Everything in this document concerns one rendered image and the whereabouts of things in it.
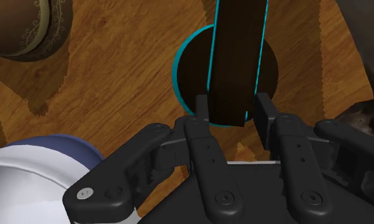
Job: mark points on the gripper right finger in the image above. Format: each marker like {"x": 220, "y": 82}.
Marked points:
{"x": 298, "y": 161}

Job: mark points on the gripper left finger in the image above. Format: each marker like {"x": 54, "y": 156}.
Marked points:
{"x": 207, "y": 158}

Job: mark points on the dark grey mottled object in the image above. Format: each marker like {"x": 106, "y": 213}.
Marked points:
{"x": 365, "y": 40}

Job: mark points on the white bowl blue rim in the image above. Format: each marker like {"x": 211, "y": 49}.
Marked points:
{"x": 22, "y": 180}

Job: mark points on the brown ornamented vase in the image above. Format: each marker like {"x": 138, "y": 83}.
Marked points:
{"x": 16, "y": 24}

